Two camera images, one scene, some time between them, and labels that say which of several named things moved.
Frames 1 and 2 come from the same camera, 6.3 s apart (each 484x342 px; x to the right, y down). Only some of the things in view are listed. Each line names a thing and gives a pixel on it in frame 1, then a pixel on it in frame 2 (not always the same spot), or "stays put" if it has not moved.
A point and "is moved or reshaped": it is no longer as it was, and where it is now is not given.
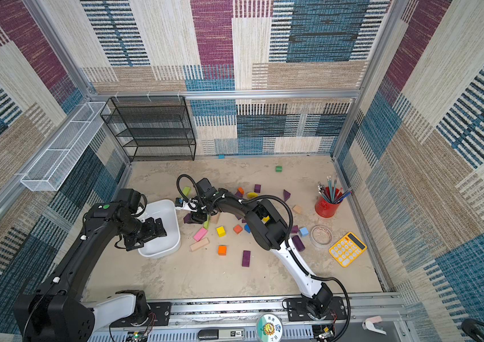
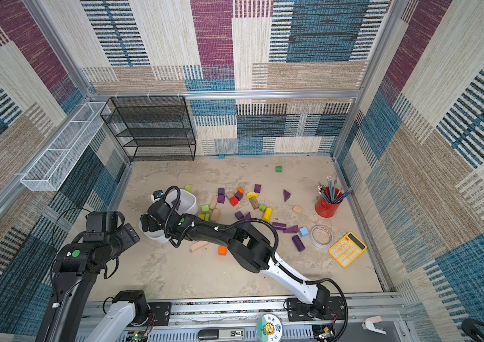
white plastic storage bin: (169, 211) is moved or reshaped
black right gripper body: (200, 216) -> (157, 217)
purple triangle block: (286, 195) stays put
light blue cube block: (304, 231) stays put
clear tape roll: (322, 236) stays put
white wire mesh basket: (50, 169) stays put
